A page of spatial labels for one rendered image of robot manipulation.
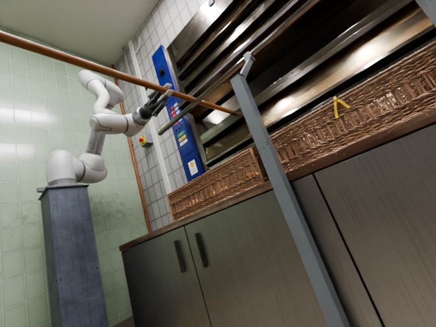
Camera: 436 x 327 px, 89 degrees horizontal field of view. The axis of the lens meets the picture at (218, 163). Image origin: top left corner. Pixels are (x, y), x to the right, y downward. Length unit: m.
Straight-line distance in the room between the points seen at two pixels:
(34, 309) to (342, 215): 1.75
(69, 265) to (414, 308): 1.42
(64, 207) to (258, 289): 1.15
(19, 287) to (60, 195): 0.60
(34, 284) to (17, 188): 0.63
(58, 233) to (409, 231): 1.49
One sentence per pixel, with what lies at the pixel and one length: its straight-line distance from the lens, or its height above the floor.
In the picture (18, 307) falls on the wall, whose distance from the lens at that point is 1.89.
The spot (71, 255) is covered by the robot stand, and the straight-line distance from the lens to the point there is 1.52.
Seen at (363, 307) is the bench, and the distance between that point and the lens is 0.77.
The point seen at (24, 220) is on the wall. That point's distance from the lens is 1.95.
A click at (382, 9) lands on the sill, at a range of 1.43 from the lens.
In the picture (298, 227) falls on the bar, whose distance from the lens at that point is 0.68.
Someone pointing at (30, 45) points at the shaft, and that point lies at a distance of 0.98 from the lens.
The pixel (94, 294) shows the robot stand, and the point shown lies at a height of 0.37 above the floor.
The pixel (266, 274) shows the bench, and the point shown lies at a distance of 0.84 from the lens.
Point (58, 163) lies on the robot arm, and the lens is 1.68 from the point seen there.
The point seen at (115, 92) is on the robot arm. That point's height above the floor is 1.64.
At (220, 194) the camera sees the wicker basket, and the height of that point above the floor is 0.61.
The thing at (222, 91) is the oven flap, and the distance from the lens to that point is 1.65.
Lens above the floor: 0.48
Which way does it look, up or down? 16 degrees up
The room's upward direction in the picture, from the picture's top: 19 degrees counter-clockwise
